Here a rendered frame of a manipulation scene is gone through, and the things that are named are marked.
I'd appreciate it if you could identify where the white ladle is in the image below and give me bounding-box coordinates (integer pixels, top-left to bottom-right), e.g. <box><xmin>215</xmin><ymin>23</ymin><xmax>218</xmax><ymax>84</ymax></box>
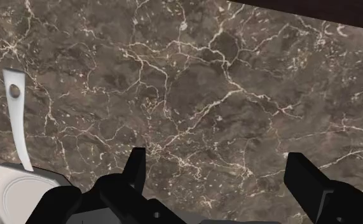
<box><xmin>0</xmin><ymin>67</ymin><xmax>76</xmax><ymax>224</ymax></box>

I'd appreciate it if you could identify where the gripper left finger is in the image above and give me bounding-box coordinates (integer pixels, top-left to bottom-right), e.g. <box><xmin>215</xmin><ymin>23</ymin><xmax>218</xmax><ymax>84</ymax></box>
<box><xmin>25</xmin><ymin>147</ymin><xmax>188</xmax><ymax>224</ymax></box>

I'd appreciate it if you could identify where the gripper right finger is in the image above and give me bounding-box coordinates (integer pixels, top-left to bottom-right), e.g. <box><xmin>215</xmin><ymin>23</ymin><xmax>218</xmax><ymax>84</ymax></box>
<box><xmin>283</xmin><ymin>151</ymin><xmax>363</xmax><ymax>224</ymax></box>

